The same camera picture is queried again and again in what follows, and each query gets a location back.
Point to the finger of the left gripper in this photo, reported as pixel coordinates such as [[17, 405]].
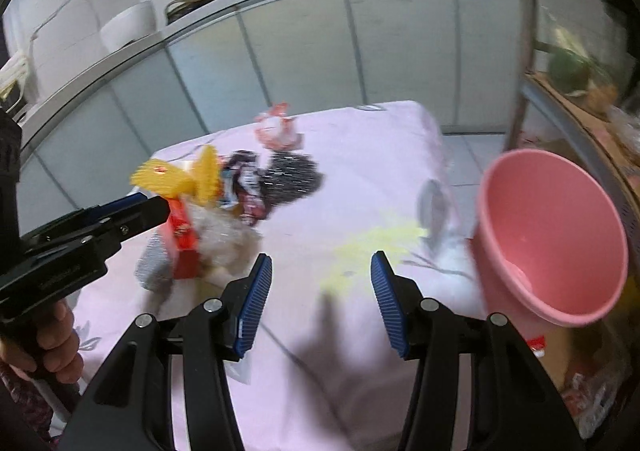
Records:
[[118, 206]]

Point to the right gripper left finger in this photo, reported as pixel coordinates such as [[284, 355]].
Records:
[[127, 405]]

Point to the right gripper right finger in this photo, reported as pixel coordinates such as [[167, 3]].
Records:
[[514, 404]]

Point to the silver mesh scouring pad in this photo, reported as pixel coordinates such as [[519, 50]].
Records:
[[154, 267]]

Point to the red cardboard box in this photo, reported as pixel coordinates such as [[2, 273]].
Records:
[[181, 242]]

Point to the clear plastic wrap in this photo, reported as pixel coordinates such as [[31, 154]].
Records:
[[224, 242]]

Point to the red white wrapper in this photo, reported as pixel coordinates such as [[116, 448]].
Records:
[[241, 188]]

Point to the dark steel wool scrubber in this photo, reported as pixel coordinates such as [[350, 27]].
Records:
[[288, 178]]

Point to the orange white snack wrapper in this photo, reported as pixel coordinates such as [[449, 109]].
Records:
[[276, 131]]

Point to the plaid sleeve forearm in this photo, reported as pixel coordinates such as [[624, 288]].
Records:
[[33, 409]]

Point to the kitchen counter cabinets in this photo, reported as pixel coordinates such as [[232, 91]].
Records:
[[225, 63]]

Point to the person's left hand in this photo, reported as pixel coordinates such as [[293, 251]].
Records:
[[59, 342]]

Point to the pink floral tablecloth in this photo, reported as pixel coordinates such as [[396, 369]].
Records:
[[322, 374]]

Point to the pink plastic bucket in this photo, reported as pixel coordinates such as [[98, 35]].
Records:
[[549, 246]]

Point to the white rice cooker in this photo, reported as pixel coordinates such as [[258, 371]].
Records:
[[130, 25]]

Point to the black electric griddle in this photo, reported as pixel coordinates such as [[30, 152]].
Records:
[[177, 9]]

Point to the metal storage rack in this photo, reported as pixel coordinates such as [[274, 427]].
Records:
[[590, 125]]

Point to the green melon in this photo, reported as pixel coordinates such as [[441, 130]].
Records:
[[568, 72]]

